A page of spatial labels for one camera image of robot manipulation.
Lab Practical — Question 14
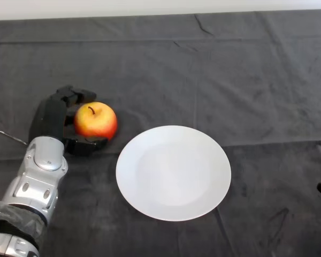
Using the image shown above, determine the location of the white round plate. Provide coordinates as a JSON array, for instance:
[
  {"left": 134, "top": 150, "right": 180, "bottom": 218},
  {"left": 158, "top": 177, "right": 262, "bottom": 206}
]
[{"left": 115, "top": 125, "right": 232, "bottom": 222}]

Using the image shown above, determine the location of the red yellow apple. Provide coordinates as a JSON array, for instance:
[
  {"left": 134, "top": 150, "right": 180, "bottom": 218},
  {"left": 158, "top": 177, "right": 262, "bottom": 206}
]
[{"left": 73, "top": 101, "right": 118, "bottom": 141}]

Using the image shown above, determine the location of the black table cloth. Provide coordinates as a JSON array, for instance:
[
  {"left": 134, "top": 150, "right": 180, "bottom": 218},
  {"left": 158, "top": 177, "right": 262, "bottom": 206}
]
[{"left": 0, "top": 12, "right": 321, "bottom": 257}]

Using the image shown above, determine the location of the thin grey wrist cable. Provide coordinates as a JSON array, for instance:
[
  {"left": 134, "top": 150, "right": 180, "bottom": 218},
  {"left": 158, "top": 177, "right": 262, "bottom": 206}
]
[{"left": 0, "top": 128, "right": 29, "bottom": 147}]

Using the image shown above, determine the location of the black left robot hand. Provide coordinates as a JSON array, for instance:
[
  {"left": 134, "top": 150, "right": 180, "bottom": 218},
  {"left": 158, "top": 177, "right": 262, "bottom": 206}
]
[{"left": 28, "top": 85, "right": 109, "bottom": 156}]

